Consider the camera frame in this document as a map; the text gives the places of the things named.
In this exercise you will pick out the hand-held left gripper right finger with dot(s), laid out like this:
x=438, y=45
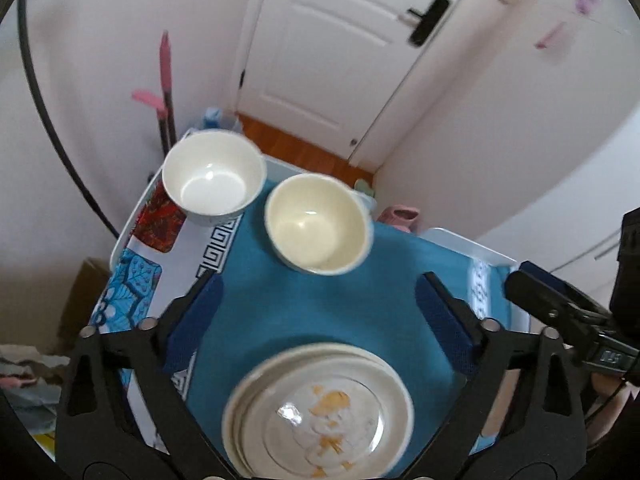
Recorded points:
x=440, y=320

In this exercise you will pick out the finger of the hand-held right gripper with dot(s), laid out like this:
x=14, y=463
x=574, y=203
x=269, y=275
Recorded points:
x=630, y=270
x=550, y=305

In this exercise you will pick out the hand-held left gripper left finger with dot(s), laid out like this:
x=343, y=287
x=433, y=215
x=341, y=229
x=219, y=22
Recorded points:
x=195, y=320

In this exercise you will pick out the plain white plate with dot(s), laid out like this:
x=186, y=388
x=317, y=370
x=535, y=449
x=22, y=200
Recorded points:
x=229, y=422

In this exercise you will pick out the cream plate with cartoon print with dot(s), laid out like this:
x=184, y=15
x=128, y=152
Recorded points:
x=325, y=420

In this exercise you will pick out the person's right hand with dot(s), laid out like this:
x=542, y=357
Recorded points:
x=610, y=425

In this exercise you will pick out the white wardrobe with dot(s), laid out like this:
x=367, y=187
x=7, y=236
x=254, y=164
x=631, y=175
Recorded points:
x=575, y=200

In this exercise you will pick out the pink slipper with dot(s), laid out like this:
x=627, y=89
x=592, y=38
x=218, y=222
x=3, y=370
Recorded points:
x=397, y=217

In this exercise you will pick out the brown cardboard box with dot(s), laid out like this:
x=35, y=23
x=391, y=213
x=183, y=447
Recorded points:
x=82, y=305

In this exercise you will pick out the teal patterned tablecloth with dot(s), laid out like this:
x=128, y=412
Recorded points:
x=310, y=310

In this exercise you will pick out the white bowl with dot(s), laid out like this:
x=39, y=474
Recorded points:
x=215, y=180

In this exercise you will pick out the pale green object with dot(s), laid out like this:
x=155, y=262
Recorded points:
x=365, y=187

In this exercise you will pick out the cream bowl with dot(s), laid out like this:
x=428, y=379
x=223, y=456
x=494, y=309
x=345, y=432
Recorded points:
x=315, y=225

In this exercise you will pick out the grey cloth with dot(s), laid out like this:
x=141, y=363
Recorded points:
x=30, y=360

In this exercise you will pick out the light blue cloth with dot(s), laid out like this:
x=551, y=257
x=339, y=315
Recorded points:
x=212, y=117

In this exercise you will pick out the black clothes rack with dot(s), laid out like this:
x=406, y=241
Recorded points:
x=45, y=110

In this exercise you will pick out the white panel door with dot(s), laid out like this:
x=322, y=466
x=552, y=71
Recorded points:
x=325, y=35

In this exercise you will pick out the pink wall sticker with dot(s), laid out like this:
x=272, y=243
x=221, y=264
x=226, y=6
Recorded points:
x=550, y=35

